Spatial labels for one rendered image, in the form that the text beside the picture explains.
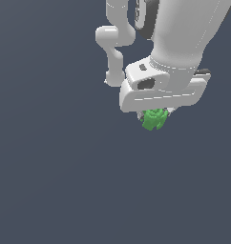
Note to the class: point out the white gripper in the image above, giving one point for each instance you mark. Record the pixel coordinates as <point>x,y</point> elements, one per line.
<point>158,92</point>

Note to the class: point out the green lumpy object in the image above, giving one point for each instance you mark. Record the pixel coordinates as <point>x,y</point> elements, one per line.
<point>154,119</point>

